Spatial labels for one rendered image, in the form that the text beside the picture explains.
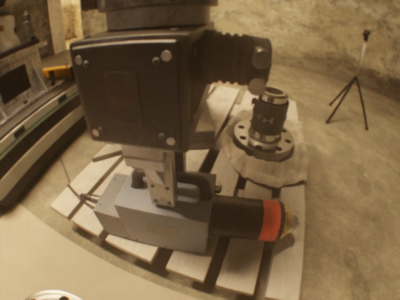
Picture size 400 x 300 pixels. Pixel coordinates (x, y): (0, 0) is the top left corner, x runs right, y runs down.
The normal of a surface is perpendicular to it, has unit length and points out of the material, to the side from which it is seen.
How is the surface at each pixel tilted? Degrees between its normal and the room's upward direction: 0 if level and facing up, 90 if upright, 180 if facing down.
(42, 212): 0
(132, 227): 90
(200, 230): 90
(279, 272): 0
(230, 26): 90
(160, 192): 90
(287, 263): 0
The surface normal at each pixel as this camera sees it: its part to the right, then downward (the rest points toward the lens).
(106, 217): -0.16, 0.61
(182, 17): 0.51, 0.55
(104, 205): 0.03, -0.78
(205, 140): 0.10, 0.62
